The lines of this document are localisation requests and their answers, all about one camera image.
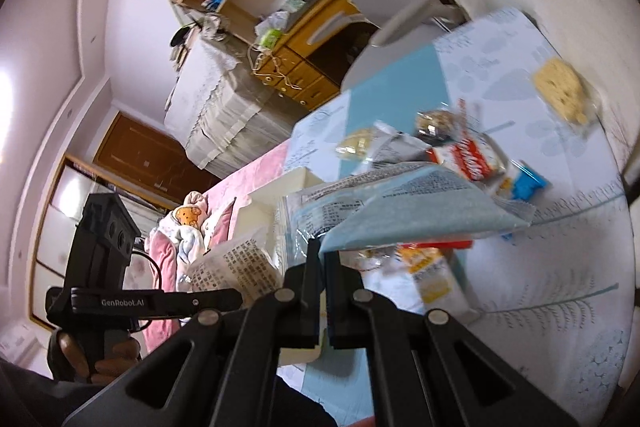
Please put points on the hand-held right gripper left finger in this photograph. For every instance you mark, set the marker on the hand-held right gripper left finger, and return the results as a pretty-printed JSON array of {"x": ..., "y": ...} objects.
[{"x": 305, "y": 307}]

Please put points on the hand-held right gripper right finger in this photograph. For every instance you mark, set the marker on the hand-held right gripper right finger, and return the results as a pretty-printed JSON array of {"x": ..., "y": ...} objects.
[{"x": 345, "y": 307}]

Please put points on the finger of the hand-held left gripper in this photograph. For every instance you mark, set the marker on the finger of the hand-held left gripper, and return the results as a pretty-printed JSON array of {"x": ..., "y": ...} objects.
[{"x": 210, "y": 302}]

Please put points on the cream storage box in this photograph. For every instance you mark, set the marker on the cream storage box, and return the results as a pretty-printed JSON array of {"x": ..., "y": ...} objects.
[{"x": 260, "y": 212}]

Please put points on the light blue snack packet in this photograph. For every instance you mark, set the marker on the light blue snack packet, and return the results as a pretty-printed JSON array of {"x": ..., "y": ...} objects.
[{"x": 425, "y": 202}]

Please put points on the grey cracker packet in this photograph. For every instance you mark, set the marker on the grey cracker packet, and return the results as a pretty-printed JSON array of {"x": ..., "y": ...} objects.
[{"x": 395, "y": 152}]

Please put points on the red white cookie packet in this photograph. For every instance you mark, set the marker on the red white cookie packet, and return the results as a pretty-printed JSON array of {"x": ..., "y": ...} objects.
[{"x": 470, "y": 162}]

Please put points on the person's left forearm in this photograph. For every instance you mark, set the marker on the person's left forearm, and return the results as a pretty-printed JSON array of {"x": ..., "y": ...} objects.
[{"x": 35, "y": 399}]

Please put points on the person's left hand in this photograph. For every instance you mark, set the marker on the person's left hand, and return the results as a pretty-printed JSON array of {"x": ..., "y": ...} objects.
[{"x": 112, "y": 359}]

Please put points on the white text-printed snack packet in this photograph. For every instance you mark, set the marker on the white text-printed snack packet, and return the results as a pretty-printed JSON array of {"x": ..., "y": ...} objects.
[{"x": 235, "y": 262}]

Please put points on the cartoon bear blanket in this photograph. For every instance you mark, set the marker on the cartoon bear blanket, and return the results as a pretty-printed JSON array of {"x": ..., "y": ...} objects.
[{"x": 187, "y": 219}]

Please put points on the orange yellow snack packet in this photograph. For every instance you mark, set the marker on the orange yellow snack packet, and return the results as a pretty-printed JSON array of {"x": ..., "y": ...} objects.
[{"x": 435, "y": 282}]

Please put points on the brown wooden door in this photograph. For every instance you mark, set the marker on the brown wooden door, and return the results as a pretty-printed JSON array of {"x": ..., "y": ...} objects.
[{"x": 145, "y": 157}]

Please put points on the pink blanket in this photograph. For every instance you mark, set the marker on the pink blanket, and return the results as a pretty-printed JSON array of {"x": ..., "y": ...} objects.
[{"x": 235, "y": 192}]

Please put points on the lace cloth covered furniture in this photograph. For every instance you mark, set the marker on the lace cloth covered furniture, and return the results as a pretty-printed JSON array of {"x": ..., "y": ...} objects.
[{"x": 220, "y": 107}]

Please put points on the clear crumb muffin packet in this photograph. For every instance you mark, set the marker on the clear crumb muffin packet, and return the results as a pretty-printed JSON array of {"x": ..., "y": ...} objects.
[{"x": 437, "y": 124}]

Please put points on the small blue snack packet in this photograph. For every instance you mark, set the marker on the small blue snack packet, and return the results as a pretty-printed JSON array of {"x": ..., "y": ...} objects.
[{"x": 527, "y": 184}]

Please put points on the wooden desk with drawers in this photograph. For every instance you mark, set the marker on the wooden desk with drawers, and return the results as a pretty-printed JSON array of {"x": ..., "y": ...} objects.
[{"x": 320, "y": 52}]

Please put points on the white plastic bag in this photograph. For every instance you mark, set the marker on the white plastic bag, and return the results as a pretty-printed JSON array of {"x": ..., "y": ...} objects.
[{"x": 272, "y": 29}]

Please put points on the clear yellow biscuit packet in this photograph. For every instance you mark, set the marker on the clear yellow biscuit packet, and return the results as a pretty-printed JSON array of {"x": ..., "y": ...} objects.
[{"x": 560, "y": 89}]

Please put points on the dark bed frame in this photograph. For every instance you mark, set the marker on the dark bed frame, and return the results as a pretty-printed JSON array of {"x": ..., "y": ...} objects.
[{"x": 632, "y": 247}]

